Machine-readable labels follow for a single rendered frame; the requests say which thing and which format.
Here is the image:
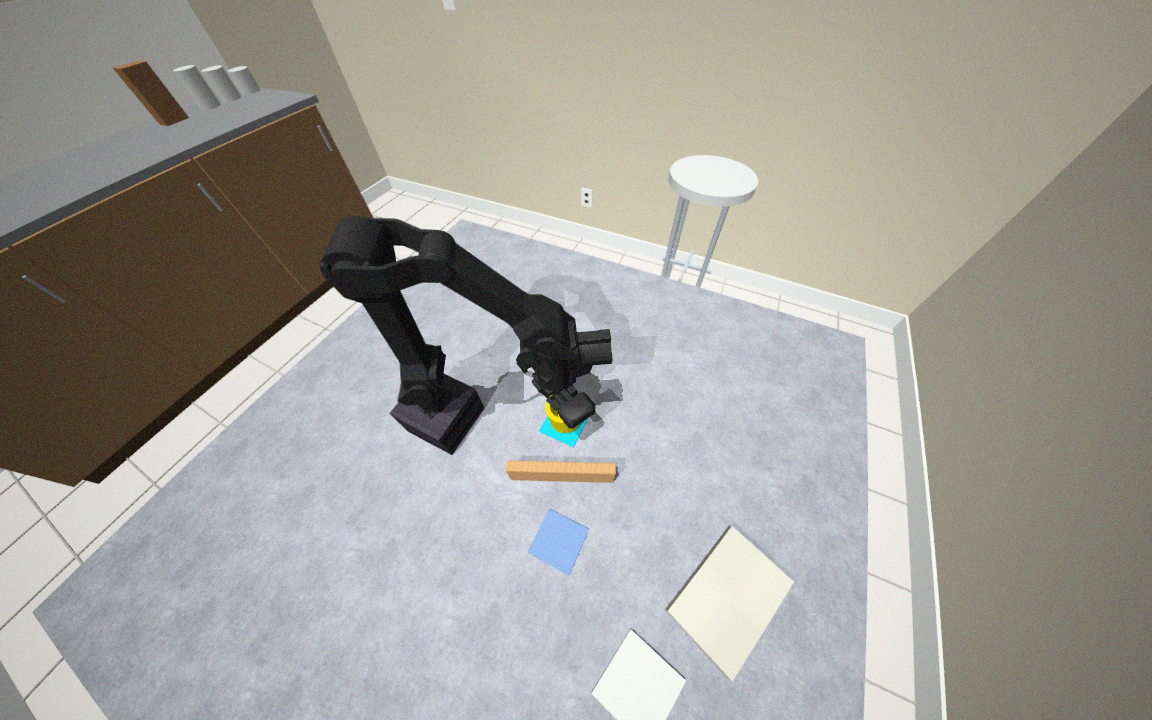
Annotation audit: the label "tan wooden board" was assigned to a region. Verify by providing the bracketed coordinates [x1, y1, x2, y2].
[505, 460, 616, 483]

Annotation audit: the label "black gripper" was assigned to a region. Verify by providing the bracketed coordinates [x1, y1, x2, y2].
[516, 354, 596, 429]

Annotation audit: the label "yellow cup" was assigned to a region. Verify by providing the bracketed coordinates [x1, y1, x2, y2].
[545, 402, 579, 433]

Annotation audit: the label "cream flat square pad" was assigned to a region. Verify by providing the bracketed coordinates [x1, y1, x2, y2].
[665, 526, 793, 681]

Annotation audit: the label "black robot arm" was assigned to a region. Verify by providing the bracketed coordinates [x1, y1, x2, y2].
[320, 215, 613, 418]

